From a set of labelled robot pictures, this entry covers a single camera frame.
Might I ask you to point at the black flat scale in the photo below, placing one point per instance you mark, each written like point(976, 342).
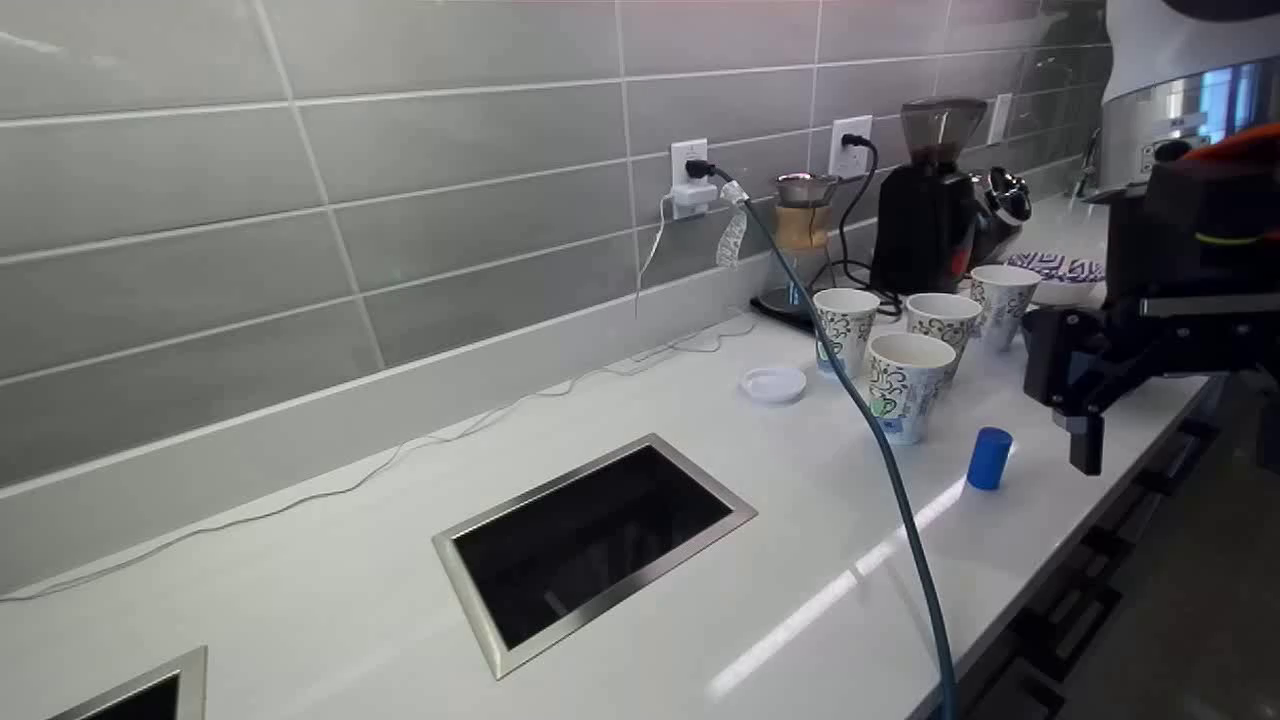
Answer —
point(782, 311)

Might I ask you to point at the white round lid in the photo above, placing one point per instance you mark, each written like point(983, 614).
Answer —
point(772, 387)

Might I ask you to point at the black plug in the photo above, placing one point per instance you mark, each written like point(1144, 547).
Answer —
point(701, 170)

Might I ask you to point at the dark cabinet front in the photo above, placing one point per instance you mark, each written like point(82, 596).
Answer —
point(1135, 587)

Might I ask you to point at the shiny metal kettle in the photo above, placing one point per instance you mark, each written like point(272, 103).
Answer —
point(1001, 200)

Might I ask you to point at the white power adapter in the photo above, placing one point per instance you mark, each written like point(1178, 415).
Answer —
point(698, 200)

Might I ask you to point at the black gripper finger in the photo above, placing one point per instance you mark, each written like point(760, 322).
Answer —
point(1085, 446)

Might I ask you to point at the white wall outlet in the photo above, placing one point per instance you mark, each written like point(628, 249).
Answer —
point(688, 150)
point(851, 152)

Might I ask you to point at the black coffee grinder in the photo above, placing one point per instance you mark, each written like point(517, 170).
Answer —
point(927, 212)

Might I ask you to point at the patterned paper coffee cup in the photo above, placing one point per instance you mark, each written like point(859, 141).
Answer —
point(944, 322)
point(1001, 300)
point(904, 387)
point(845, 327)

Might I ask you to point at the glass pour-over carafe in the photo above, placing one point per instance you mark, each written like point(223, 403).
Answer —
point(801, 212)

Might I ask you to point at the blue patterned white plate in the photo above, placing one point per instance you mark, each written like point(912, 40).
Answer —
point(1060, 265)

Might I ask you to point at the small steel-framed counter opening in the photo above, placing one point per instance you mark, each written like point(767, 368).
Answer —
point(199, 683)

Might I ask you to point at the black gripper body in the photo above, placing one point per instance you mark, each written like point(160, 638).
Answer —
point(1085, 353)

